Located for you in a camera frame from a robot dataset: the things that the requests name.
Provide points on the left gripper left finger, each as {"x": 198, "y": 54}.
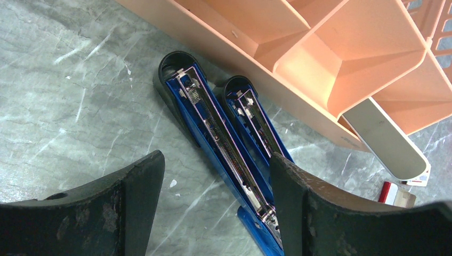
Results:
{"x": 112, "y": 215}

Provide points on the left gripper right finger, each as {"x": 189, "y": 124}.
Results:
{"x": 317, "y": 218}

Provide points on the blue stapler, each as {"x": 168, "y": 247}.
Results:
{"x": 240, "y": 102}
{"x": 182, "y": 84}

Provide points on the white grey stapler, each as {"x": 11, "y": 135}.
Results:
{"x": 389, "y": 144}

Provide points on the orange plastic desk organizer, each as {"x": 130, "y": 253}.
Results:
{"x": 318, "y": 59}

